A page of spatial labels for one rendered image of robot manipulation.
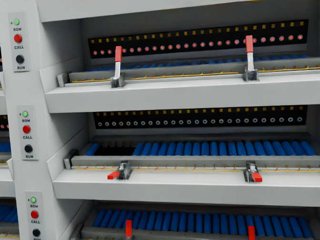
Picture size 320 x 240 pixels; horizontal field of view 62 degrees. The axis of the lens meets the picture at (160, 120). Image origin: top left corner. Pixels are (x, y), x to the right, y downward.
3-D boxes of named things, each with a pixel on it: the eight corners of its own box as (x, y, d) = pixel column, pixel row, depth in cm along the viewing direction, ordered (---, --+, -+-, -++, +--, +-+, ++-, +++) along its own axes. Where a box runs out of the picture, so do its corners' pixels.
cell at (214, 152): (217, 148, 66) (218, 162, 60) (210, 148, 66) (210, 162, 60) (217, 141, 65) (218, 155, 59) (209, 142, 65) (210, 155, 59)
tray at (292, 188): (355, 208, 49) (364, 163, 46) (56, 198, 61) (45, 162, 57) (315, 155, 68) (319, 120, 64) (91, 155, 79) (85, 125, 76)
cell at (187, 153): (192, 148, 67) (191, 162, 61) (185, 148, 67) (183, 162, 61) (192, 142, 66) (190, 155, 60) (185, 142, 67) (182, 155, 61)
